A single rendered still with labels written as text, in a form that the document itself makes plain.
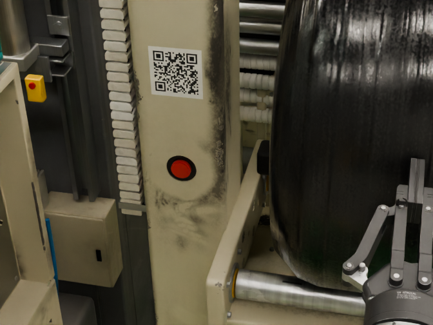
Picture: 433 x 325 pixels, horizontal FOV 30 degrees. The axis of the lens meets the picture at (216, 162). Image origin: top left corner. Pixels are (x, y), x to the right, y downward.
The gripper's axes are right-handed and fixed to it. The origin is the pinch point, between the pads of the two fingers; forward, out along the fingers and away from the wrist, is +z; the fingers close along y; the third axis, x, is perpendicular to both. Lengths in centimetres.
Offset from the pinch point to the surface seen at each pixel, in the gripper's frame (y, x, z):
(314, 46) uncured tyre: 12.5, -9.6, 11.0
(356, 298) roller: 5.3, 33.1, 11.1
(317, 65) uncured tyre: 11.9, -8.2, 9.5
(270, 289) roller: 17.8, 33.3, 10.7
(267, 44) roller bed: 27, 23, 60
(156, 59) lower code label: 35.5, 2.1, 22.5
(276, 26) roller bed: 26, 20, 61
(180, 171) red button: 32.7, 19.9, 19.5
